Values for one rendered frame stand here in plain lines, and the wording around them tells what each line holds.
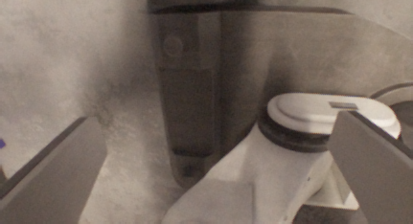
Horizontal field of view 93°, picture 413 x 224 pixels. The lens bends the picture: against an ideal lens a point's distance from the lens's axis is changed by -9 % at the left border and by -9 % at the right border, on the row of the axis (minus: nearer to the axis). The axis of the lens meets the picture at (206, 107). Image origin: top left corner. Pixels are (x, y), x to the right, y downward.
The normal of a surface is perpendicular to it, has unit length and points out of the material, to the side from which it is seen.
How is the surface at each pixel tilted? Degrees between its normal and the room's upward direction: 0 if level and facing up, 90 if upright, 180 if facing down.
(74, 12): 0
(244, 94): 0
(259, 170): 90
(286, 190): 90
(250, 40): 0
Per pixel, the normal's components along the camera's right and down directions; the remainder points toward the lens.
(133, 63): -0.19, 0.50
